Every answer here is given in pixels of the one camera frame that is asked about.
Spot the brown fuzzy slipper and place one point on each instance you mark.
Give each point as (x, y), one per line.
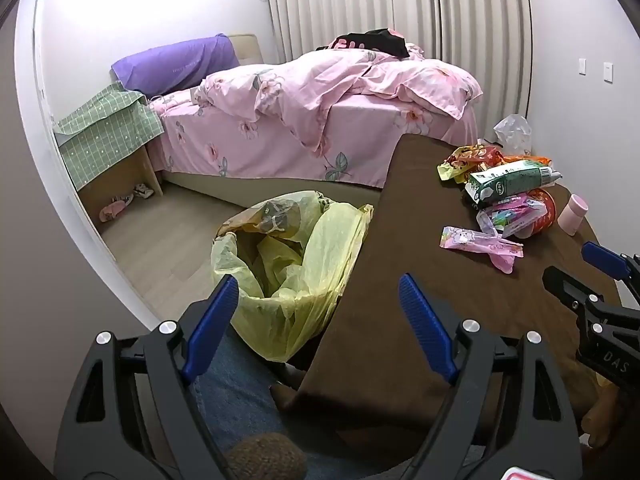
(265, 457)

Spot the clear colourful toothbrush packet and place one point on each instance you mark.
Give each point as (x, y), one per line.
(505, 215)

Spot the pink purple wrapper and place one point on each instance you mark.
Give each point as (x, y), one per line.
(475, 245)

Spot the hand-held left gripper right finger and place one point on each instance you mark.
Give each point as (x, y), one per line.
(425, 320)

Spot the wooden nightstand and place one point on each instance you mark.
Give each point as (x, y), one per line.
(145, 170)

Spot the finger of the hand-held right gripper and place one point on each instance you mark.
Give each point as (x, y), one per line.
(602, 256)
(565, 287)

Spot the beige bed frame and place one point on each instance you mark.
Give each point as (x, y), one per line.
(250, 187)

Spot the brown tablecloth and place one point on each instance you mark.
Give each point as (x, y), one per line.
(400, 220)

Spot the white plastic bag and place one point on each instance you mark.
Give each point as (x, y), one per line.
(512, 132)

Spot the person's leg in jeans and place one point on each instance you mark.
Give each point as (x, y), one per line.
(235, 400)

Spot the black garment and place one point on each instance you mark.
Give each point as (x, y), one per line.
(380, 42)

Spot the orange snack bag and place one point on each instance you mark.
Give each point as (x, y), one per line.
(535, 161)

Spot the white wall switch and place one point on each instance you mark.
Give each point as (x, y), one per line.
(582, 66)
(607, 72)

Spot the yellow green noodle wrapper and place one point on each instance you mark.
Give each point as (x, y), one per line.
(457, 165)

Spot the green white carton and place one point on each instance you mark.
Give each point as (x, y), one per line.
(505, 182)

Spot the pink slipper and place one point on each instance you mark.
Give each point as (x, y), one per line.
(115, 208)

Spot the purple pillow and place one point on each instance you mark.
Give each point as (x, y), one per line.
(175, 65)

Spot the red instant noodle bowl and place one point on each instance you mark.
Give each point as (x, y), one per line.
(542, 212)

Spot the green checked cloth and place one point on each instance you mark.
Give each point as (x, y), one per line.
(105, 145)

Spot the white sneaker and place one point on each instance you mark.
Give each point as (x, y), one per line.
(144, 191)

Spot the pink floral bedsheet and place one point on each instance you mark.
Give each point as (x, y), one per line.
(240, 145)

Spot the yellow plastic trash bag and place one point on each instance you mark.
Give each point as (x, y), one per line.
(300, 300)

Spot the pink cup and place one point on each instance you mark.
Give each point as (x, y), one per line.
(573, 215)

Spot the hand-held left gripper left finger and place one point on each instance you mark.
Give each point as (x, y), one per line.
(220, 315)

